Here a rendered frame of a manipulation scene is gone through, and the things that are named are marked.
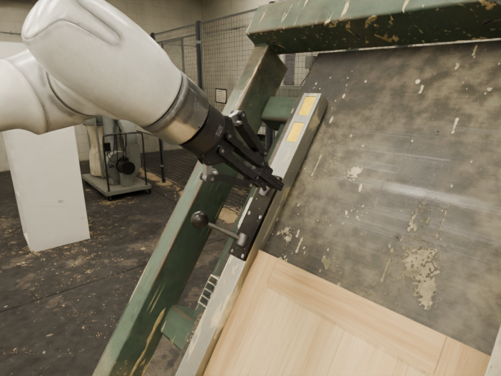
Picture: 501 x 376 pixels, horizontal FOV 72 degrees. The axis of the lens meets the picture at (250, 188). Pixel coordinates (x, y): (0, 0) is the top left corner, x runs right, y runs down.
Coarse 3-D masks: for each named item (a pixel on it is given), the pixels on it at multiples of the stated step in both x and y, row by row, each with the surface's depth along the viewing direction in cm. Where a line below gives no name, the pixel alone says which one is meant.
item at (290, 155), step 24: (312, 96) 81; (312, 120) 80; (288, 144) 80; (288, 168) 77; (288, 192) 79; (264, 240) 77; (240, 264) 74; (216, 288) 76; (240, 288) 74; (216, 312) 73; (216, 336) 72; (192, 360) 72
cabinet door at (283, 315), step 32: (256, 256) 75; (256, 288) 72; (288, 288) 68; (320, 288) 64; (256, 320) 69; (288, 320) 65; (320, 320) 62; (352, 320) 58; (384, 320) 55; (224, 352) 71; (256, 352) 67; (288, 352) 63; (320, 352) 60; (352, 352) 57; (384, 352) 54; (416, 352) 51; (448, 352) 49; (480, 352) 47
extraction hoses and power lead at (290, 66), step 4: (288, 56) 489; (308, 56) 631; (312, 56) 623; (316, 56) 629; (284, 60) 496; (288, 60) 490; (292, 60) 491; (308, 60) 632; (288, 64) 492; (292, 64) 492; (308, 64) 634; (312, 64) 628; (288, 68) 493; (292, 68) 494; (308, 68) 636; (288, 72) 495; (292, 72) 497; (284, 76) 500; (288, 76) 497; (292, 76) 498; (284, 80) 502; (288, 80) 498; (292, 80) 500; (304, 80) 634
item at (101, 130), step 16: (96, 128) 553; (112, 128) 548; (128, 128) 543; (96, 144) 576; (112, 144) 554; (128, 144) 543; (96, 160) 574; (112, 160) 529; (128, 160) 529; (144, 160) 536; (96, 176) 595; (112, 176) 534; (128, 176) 532; (112, 192) 513
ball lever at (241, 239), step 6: (192, 216) 71; (198, 216) 71; (204, 216) 71; (192, 222) 71; (198, 222) 71; (204, 222) 71; (210, 222) 73; (198, 228) 72; (216, 228) 73; (222, 228) 74; (228, 234) 74; (234, 234) 74; (240, 234) 75; (240, 240) 74; (246, 240) 75
